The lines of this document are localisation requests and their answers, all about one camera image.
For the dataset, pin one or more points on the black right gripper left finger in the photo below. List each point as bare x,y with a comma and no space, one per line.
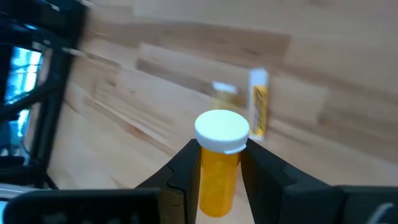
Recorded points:
174,193

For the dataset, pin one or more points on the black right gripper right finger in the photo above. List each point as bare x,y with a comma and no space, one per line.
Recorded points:
280,196

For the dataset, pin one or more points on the small orange pill bottle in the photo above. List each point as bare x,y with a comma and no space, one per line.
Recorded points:
217,180

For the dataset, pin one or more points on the white tube yellow label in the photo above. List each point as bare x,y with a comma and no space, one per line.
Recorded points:
258,105

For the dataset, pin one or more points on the pale yellow pill vial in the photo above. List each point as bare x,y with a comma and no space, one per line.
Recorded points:
224,99

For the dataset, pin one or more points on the black aluminium rig frame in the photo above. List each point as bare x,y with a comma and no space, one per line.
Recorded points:
48,124

